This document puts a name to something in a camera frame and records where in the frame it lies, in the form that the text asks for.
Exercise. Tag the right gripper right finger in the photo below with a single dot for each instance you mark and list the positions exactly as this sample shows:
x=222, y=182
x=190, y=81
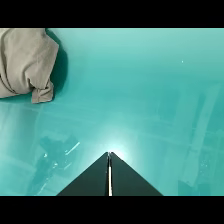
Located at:
x=130, y=182

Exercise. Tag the beige garment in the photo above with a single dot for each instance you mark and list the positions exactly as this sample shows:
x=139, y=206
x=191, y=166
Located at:
x=25, y=63

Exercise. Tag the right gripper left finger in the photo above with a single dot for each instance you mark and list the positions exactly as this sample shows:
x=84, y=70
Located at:
x=93, y=182

